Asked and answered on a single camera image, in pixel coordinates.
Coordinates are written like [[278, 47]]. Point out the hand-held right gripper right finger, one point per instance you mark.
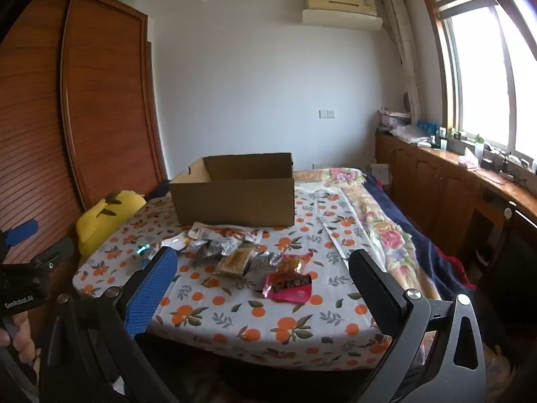
[[377, 294]]

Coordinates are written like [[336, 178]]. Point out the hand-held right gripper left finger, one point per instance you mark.
[[151, 291]]

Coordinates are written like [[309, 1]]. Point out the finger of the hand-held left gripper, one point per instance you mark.
[[23, 230], [56, 252]]

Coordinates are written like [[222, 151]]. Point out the white chicken foot snack packet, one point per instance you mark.
[[230, 232]]

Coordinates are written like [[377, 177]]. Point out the cardboard box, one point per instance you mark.
[[235, 201]]

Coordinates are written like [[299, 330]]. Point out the person's left hand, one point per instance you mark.
[[23, 342]]

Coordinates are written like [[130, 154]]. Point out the small teal wrapper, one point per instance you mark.
[[144, 250]]

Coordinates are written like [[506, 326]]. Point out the yellow plush toy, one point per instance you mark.
[[100, 222]]

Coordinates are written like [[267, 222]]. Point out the floral blanket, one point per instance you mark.
[[386, 235]]

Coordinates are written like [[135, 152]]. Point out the navy blanket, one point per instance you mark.
[[423, 252]]

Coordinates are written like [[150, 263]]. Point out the grey snack packet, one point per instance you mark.
[[209, 251]]

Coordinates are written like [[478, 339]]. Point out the orange print bedsheet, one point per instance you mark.
[[235, 315]]

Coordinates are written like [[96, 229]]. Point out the pink snack packet dark label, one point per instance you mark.
[[289, 287]]

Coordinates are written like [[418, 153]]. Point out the clear brown bar snack packet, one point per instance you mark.
[[235, 262]]

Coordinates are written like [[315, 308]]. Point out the crinkled silver snack packet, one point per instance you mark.
[[264, 264]]

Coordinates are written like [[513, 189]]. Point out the wooden cabinet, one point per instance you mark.
[[423, 184]]

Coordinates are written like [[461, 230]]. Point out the white paper bag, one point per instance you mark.
[[379, 174]]

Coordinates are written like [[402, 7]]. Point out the wooden wardrobe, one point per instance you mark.
[[105, 113]]

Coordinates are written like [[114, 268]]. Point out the white plastic bags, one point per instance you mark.
[[409, 135]]

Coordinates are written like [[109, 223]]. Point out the tissue box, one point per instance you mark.
[[467, 158]]

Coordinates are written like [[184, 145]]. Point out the blue bottles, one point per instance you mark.
[[426, 126]]

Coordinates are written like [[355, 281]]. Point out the stack of pink boxes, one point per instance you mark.
[[392, 118]]

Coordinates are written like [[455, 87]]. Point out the small potted plant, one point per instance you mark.
[[479, 145]]

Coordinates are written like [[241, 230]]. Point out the window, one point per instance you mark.
[[474, 71]]

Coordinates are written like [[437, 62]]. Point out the pale curtain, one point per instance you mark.
[[405, 50]]

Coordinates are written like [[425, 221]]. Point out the wall switch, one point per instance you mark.
[[326, 113]]

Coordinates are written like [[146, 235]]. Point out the wall air conditioner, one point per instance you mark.
[[335, 6]]

